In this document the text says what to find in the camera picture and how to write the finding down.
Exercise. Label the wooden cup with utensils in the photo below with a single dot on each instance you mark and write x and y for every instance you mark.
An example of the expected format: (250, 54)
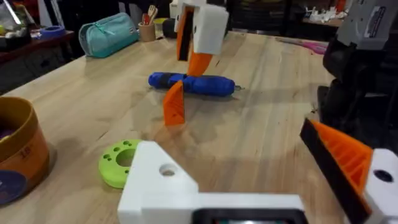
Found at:
(147, 31)

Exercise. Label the orange ribbed wedge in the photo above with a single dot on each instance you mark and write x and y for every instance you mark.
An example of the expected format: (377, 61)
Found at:
(174, 107)

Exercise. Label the white orange left gripper right finger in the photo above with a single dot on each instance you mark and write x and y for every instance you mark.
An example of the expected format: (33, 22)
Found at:
(345, 158)

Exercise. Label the finger of the white orange right gripper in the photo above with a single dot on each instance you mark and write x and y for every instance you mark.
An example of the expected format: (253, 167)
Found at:
(210, 28)
(185, 37)

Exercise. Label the blue tape roll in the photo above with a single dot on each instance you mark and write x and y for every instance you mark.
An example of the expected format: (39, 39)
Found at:
(52, 31)

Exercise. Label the heap of white parts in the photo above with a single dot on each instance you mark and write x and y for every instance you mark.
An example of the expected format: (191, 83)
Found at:
(326, 14)

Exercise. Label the orange gold toy tub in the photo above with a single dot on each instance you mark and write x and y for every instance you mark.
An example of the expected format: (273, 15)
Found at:
(21, 149)

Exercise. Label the teal zip bag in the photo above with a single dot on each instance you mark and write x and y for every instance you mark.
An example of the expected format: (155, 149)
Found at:
(107, 35)

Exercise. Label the dark side table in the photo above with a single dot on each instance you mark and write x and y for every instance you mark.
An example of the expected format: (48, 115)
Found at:
(34, 59)

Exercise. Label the blue electric screwdriver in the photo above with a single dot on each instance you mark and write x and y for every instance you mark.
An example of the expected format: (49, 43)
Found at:
(205, 84)

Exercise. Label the bare white left gripper left finger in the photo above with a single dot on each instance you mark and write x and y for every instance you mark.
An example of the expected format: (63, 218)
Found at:
(155, 193)

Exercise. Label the green disc with holes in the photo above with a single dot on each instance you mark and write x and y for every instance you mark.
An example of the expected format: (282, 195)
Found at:
(113, 168)

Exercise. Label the black round container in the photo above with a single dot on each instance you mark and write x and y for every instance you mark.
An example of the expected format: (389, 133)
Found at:
(168, 28)

